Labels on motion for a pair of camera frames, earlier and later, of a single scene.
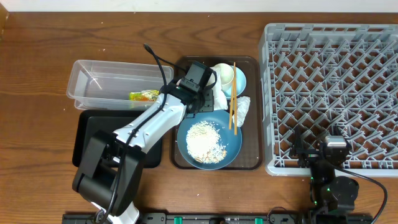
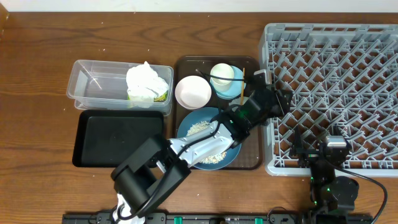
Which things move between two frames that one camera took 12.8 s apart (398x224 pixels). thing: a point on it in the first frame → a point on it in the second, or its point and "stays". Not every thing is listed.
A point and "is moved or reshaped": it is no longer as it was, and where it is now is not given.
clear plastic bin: [103, 85] stays
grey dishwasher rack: [331, 79] stays
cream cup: [226, 76] stays
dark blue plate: [232, 142] stays
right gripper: [309, 155] stays
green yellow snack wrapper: [146, 95] is moved or reshaped
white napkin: [220, 102] → [143, 85]
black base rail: [229, 218] stays
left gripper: [211, 107] → [285, 98]
